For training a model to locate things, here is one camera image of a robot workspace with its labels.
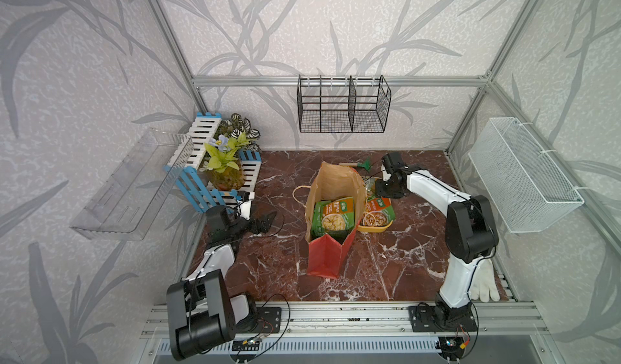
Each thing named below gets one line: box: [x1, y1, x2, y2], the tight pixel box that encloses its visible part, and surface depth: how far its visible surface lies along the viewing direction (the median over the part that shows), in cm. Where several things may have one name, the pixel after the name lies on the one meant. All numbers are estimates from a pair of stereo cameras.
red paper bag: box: [293, 161, 368, 280], surface depth 82 cm
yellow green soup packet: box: [311, 195, 355, 245], surface depth 88 cm
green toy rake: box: [338, 156, 372, 172], surface depth 118 cm
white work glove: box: [468, 258, 501, 303], surface depth 81 cm
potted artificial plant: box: [198, 113, 262, 191], surface depth 91 cm
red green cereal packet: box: [359, 196, 396, 227], surface depth 97 cm
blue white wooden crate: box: [163, 111, 262, 215], surface depth 91 cm
